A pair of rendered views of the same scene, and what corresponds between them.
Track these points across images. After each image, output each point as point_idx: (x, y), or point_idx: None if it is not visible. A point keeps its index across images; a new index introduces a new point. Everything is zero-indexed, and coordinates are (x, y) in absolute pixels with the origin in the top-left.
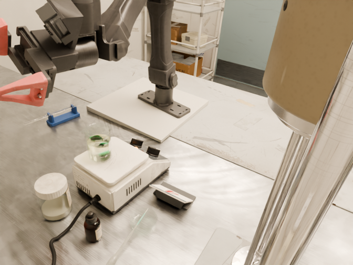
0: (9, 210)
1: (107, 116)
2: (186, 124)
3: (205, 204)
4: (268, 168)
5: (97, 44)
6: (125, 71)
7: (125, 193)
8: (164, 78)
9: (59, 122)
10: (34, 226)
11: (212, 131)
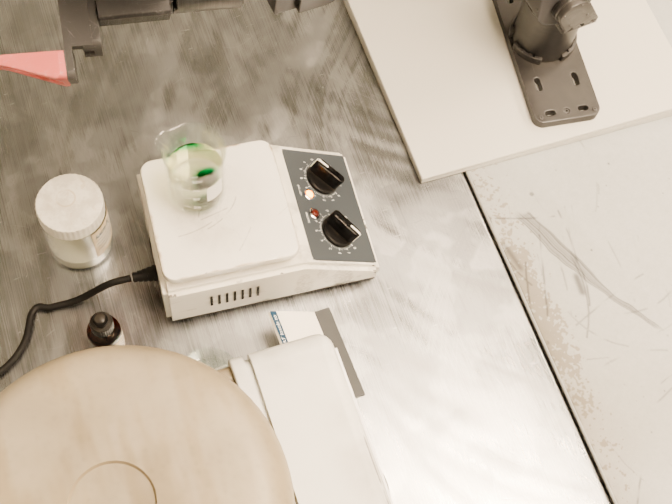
0: (2, 187)
1: (350, 10)
2: (547, 158)
3: (369, 426)
4: (624, 439)
5: None
6: None
7: (207, 302)
8: (536, 1)
9: None
10: (26, 254)
11: (599, 224)
